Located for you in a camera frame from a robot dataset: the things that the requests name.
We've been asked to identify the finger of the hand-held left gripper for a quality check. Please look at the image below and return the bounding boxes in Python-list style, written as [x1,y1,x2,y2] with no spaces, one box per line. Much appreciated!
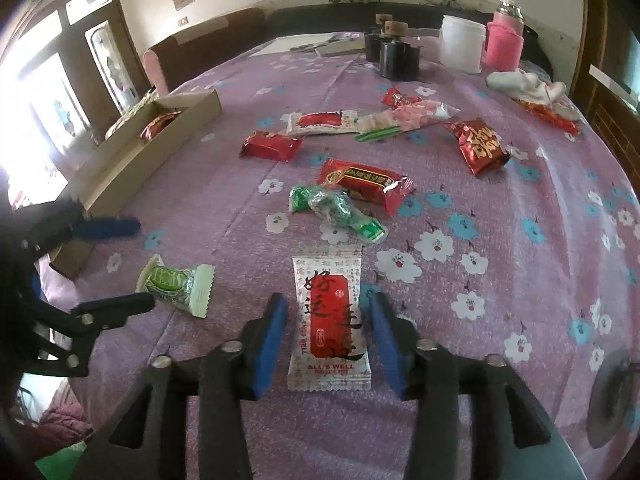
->
[7,197,142,261]
[27,291,157,379]

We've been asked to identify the pink white snack packet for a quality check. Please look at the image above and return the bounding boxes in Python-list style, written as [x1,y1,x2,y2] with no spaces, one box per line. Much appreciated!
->
[356,101,462,136]

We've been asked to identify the red gold snack packet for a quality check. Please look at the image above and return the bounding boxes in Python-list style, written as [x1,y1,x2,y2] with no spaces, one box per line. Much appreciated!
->
[442,118,512,177]

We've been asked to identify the wooden glass door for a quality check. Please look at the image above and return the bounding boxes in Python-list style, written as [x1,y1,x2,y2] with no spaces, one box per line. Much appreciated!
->
[0,0,152,211]

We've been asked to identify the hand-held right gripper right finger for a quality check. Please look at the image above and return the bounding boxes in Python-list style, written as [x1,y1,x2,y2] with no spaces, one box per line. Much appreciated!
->
[369,291,592,480]

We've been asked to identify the green sticks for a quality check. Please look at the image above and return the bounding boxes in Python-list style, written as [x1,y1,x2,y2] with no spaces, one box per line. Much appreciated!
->
[354,126,403,144]

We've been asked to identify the floral patterned cloth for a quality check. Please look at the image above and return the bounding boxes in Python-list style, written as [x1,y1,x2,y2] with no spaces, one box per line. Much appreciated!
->
[104,89,162,140]

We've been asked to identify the white plastic jar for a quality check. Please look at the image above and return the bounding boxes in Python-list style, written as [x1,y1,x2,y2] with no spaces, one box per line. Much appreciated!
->
[438,15,487,75]

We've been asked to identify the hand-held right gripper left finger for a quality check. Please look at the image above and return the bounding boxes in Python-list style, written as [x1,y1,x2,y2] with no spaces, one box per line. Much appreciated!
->
[75,292,289,480]

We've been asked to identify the metal scissors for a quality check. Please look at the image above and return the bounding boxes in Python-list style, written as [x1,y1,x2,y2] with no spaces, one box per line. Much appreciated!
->
[289,32,351,53]

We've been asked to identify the clear plastic cup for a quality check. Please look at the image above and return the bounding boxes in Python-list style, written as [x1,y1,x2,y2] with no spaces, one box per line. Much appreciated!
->
[416,35,443,63]

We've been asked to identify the red yellow-label snack packet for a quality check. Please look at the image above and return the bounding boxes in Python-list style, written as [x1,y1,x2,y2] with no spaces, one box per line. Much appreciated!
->
[318,158,414,218]

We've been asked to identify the green white snack packet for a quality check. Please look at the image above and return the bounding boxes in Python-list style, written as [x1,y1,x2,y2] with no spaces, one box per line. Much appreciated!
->
[136,254,216,319]

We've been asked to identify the small red candy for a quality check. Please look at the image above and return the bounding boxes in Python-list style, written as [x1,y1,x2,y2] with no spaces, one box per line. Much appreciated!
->
[381,87,423,109]

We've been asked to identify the white red-label snack packet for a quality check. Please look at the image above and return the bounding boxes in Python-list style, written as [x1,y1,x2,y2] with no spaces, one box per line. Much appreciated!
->
[286,245,373,392]

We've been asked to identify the wooden cabinet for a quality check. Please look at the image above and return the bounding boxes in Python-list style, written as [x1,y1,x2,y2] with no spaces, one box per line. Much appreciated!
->
[570,0,640,161]

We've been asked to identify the long white red snack packet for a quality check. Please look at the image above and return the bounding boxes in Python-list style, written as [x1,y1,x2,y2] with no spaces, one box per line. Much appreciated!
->
[286,110,360,138]

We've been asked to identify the purple floral tablecloth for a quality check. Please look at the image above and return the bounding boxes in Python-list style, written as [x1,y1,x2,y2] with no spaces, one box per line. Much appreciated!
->
[37,35,640,480]

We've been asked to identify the white paper sheet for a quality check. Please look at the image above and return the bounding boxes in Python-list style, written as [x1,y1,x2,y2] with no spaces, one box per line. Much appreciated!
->
[244,31,371,59]

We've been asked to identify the clear green candy packet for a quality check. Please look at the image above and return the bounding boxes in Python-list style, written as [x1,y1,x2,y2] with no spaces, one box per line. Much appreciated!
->
[289,184,390,245]

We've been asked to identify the pink chair back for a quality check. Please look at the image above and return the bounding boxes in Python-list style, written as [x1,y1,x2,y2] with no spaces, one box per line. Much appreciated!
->
[142,49,168,97]

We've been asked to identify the white cloth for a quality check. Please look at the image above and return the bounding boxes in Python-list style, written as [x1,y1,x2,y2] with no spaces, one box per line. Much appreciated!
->
[486,70,568,106]

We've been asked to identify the pink cloth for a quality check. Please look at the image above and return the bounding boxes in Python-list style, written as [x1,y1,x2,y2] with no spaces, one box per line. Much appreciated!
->
[30,394,96,442]

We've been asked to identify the dark sofa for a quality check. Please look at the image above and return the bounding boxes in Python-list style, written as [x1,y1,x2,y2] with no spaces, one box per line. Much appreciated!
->
[142,0,553,96]

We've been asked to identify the red crinkled wrapper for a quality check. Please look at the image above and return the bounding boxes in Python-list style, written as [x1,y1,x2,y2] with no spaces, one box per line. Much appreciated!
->
[515,97,583,136]

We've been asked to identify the dark red snack packet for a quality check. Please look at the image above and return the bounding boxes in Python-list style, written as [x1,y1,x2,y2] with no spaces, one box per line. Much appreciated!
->
[239,130,304,163]

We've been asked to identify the long cardboard box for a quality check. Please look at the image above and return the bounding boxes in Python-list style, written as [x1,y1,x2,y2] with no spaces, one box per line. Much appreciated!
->
[49,89,222,280]

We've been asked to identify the pink sleeved bottle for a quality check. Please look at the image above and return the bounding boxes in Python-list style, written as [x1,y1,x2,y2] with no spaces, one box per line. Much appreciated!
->
[484,0,526,72]

